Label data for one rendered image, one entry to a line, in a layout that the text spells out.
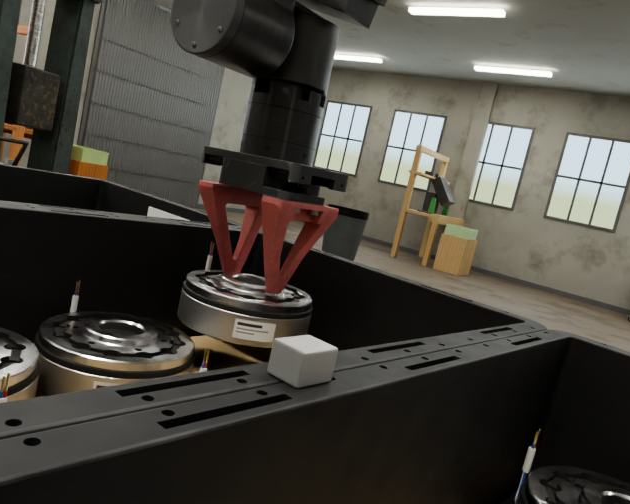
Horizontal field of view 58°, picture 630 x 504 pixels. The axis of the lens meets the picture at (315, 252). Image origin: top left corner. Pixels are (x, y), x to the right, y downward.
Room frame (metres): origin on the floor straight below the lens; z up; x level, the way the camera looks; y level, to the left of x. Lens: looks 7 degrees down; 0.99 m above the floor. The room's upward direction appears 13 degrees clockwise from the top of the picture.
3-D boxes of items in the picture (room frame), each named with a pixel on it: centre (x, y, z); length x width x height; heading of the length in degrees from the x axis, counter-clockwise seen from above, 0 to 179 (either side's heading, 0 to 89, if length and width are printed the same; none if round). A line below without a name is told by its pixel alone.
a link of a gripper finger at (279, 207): (0.44, 0.04, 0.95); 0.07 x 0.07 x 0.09; 52
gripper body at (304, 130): (0.45, 0.05, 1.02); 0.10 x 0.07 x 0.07; 52
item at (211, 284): (0.45, 0.04, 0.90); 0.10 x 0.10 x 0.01
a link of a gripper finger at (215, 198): (0.45, 0.05, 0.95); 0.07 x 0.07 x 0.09; 52
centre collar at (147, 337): (0.38, 0.12, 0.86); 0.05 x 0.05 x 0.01
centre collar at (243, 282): (0.45, 0.04, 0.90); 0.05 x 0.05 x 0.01
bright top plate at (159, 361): (0.38, 0.12, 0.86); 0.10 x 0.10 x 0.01
